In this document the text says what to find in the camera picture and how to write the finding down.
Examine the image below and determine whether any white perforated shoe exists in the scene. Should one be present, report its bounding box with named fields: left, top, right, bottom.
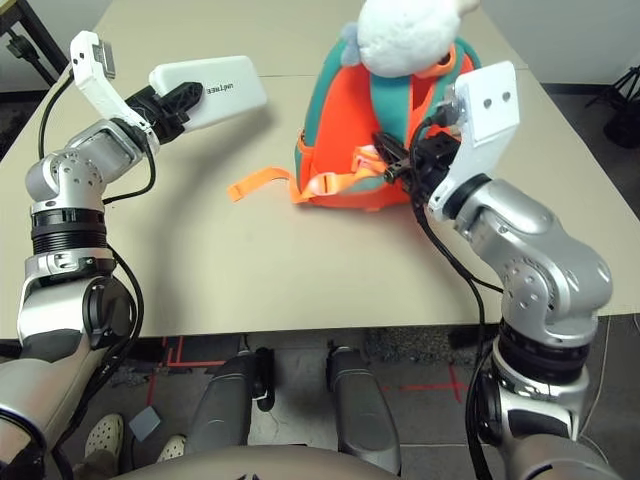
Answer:
left=84, top=413, right=125, bottom=459
left=157, top=434, right=187, bottom=464

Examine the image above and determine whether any orange teal backpack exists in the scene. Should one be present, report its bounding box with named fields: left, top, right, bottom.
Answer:
left=227, top=29, right=484, bottom=211

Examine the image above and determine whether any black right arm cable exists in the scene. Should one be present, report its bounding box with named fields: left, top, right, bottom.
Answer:
left=409, top=107, right=504, bottom=480

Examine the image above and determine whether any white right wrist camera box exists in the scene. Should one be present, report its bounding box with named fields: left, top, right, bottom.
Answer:
left=427, top=60, right=521, bottom=221

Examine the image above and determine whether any white pencil case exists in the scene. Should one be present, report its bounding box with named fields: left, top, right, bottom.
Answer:
left=148, top=54, right=269, bottom=134

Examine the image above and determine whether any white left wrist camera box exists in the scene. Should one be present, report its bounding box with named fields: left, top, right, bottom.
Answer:
left=68, top=30, right=151, bottom=132

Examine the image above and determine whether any grey left robot leg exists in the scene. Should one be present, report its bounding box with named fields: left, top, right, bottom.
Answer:
left=189, top=347, right=276, bottom=444

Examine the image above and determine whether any grey robot leg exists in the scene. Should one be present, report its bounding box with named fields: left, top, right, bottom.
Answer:
left=189, top=347, right=276, bottom=444
left=325, top=346, right=403, bottom=476

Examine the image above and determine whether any thin white floor cable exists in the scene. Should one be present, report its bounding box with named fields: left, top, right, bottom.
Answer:
left=592, top=314, right=615, bottom=451

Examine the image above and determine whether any white grey plush toy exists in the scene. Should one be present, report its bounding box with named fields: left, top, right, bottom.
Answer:
left=341, top=0, right=481, bottom=79

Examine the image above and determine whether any grey square floor pedal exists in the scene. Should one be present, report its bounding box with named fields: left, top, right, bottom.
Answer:
left=128, top=405, right=164, bottom=441

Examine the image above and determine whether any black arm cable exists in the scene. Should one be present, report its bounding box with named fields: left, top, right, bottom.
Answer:
left=409, top=107, right=504, bottom=480
left=38, top=69, right=157, bottom=480

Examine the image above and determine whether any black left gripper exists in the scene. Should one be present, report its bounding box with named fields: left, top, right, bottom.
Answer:
left=124, top=81, right=205, bottom=146

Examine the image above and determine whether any grey right robot leg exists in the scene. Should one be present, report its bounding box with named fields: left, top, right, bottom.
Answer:
left=325, top=346, right=403, bottom=476

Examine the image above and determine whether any black framed side table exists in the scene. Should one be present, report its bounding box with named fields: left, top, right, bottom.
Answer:
left=0, top=0, right=69, bottom=89

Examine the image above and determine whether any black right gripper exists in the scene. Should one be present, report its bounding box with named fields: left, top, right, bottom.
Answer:
left=373, top=130, right=461, bottom=201

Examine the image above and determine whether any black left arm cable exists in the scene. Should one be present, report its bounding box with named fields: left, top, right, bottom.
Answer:
left=38, top=69, right=157, bottom=480

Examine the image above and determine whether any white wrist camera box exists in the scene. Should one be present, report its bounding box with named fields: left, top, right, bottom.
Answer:
left=427, top=60, right=521, bottom=221
left=68, top=30, right=151, bottom=132

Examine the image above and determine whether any black tripod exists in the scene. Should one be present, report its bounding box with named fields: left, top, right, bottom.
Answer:
left=584, top=64, right=640, bottom=149

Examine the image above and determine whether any grey robot torso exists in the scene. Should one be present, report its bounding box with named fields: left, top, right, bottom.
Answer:
left=114, top=439, right=401, bottom=480

